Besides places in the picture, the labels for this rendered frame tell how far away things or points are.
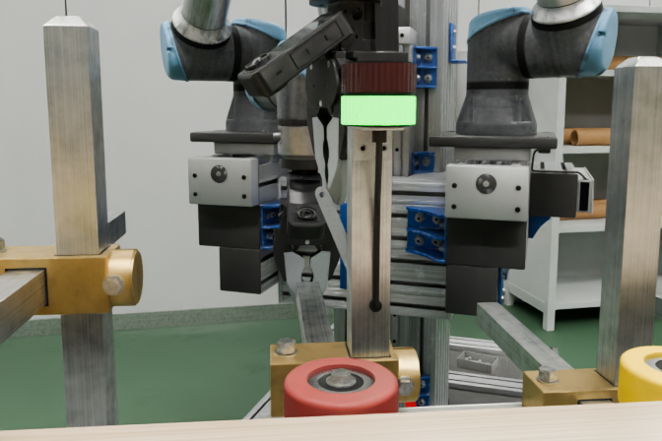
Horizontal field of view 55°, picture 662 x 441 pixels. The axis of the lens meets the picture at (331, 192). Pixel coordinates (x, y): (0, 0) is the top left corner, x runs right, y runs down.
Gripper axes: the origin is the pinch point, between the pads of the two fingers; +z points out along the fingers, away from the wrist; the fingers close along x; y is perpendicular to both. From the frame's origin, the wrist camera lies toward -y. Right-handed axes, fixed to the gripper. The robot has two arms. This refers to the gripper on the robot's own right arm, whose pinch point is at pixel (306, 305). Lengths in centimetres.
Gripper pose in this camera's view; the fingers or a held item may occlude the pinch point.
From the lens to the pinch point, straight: 88.4
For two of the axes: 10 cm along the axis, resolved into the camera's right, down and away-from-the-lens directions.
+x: -10.0, 0.1, -0.9
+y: -0.9, -1.5, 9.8
